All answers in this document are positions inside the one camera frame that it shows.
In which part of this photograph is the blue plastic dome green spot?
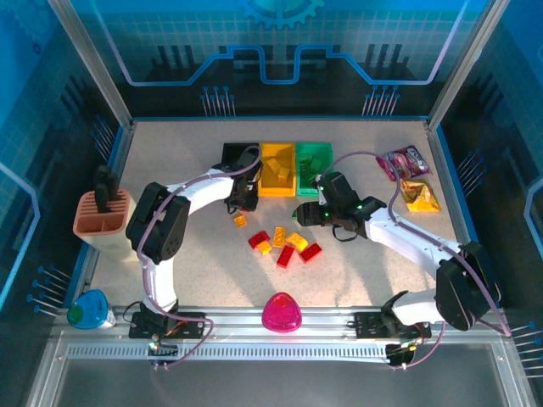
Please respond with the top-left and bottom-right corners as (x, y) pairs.
(67, 288), (118, 331)

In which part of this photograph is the green plastic container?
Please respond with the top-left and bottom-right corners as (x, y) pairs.
(294, 142), (335, 198)

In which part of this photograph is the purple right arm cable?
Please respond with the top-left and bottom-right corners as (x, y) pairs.
(320, 151), (510, 370)

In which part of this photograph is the grey slotted cable duct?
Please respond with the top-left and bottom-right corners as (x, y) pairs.
(66, 342), (394, 362)

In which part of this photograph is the cream knife block terracotta top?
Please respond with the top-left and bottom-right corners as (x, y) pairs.
(72, 189), (139, 263)

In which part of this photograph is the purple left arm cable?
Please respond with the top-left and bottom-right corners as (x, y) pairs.
(135, 145), (262, 370)

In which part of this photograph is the small electronics board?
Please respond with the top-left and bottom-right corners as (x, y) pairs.
(147, 341), (179, 361)

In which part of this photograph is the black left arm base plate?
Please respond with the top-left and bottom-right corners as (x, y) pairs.
(128, 311), (207, 340)

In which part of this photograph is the aluminium side frame rail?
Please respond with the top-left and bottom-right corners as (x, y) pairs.
(63, 120), (137, 310)
(426, 120), (489, 309)

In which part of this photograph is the aluminium frame post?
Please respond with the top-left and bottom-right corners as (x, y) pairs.
(426, 0), (512, 131)
(48, 0), (136, 131)

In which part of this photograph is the yellow snack bag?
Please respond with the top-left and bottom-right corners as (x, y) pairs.
(398, 177), (442, 214)

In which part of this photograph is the black plastic container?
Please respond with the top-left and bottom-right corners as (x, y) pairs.
(221, 142), (261, 179)

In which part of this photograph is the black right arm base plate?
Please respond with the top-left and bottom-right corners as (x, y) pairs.
(354, 311), (432, 340)

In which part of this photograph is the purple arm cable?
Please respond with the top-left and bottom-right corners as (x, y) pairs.
(320, 151), (510, 370)
(135, 145), (262, 370)

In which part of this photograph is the purple candy bag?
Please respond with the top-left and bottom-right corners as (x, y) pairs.
(375, 145), (433, 182)

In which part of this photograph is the aluminium front frame rail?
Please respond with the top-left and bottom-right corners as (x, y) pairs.
(53, 305), (517, 340)

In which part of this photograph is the magenta plastic dome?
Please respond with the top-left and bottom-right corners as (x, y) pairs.
(261, 291), (303, 334)

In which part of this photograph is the yellow plastic container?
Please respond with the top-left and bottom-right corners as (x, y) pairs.
(258, 142), (297, 198)

